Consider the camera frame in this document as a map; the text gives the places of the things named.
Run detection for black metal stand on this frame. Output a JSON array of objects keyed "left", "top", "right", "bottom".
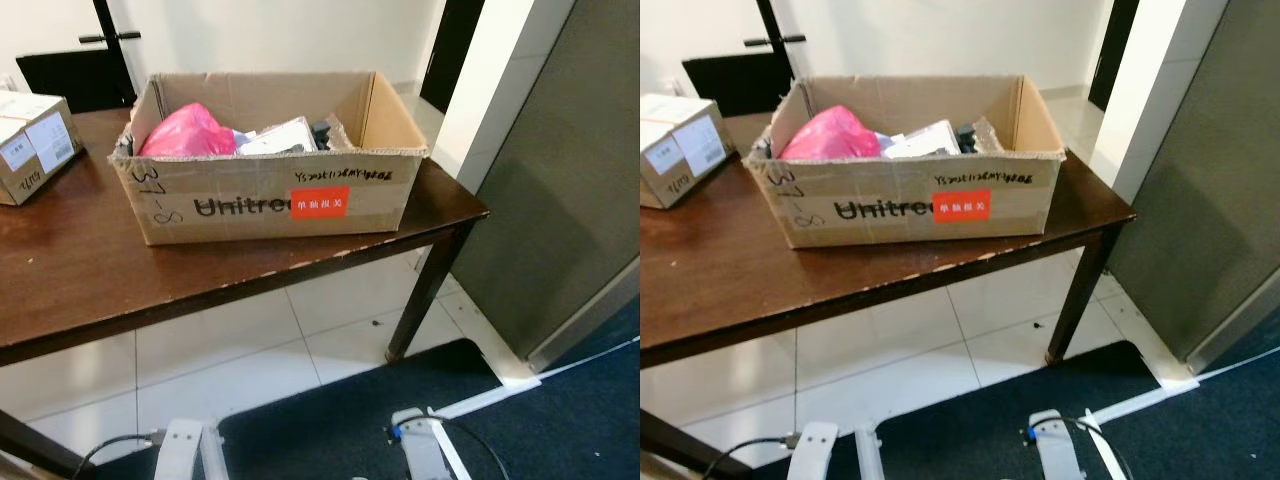
[
  {"left": 742, "top": 0, "right": 807, "bottom": 101},
  {"left": 78, "top": 0, "right": 141, "bottom": 106}
]

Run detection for pink plastic bag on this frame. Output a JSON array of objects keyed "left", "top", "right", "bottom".
[
  {"left": 138, "top": 102, "right": 238, "bottom": 158},
  {"left": 780, "top": 105, "right": 883, "bottom": 161}
]

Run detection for dark brown wooden table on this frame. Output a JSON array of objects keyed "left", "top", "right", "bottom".
[
  {"left": 0, "top": 105, "right": 491, "bottom": 480},
  {"left": 640, "top": 110, "right": 1137, "bottom": 480}
]

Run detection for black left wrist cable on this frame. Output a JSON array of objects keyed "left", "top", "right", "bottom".
[
  {"left": 700, "top": 432, "right": 797, "bottom": 480},
  {"left": 70, "top": 431, "right": 161, "bottom": 480}
]

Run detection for dark door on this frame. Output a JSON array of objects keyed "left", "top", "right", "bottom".
[
  {"left": 1087, "top": 0, "right": 1141, "bottom": 113},
  {"left": 420, "top": 0, "right": 487, "bottom": 114}
]

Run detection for grey partition panel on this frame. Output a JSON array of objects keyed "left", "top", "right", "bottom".
[
  {"left": 450, "top": 0, "right": 641, "bottom": 373},
  {"left": 1105, "top": 0, "right": 1280, "bottom": 377}
]

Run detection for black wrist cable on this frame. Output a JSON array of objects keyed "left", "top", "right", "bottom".
[
  {"left": 1066, "top": 415, "right": 1143, "bottom": 480},
  {"left": 70, "top": 431, "right": 161, "bottom": 480},
  {"left": 700, "top": 432, "right": 797, "bottom": 480},
  {"left": 432, "top": 415, "right": 513, "bottom": 480}
]

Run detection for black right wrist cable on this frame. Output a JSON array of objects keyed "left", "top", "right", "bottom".
[
  {"left": 432, "top": 415, "right": 513, "bottom": 480},
  {"left": 1066, "top": 415, "right": 1143, "bottom": 480}
]

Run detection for taped cardboard box white labels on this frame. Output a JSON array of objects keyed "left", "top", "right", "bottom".
[
  {"left": 640, "top": 93, "right": 729, "bottom": 210},
  {"left": 0, "top": 90, "right": 84, "bottom": 207}
]

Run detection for black flat panel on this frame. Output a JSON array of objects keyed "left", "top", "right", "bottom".
[
  {"left": 15, "top": 48, "right": 138, "bottom": 114},
  {"left": 682, "top": 52, "right": 798, "bottom": 118}
]

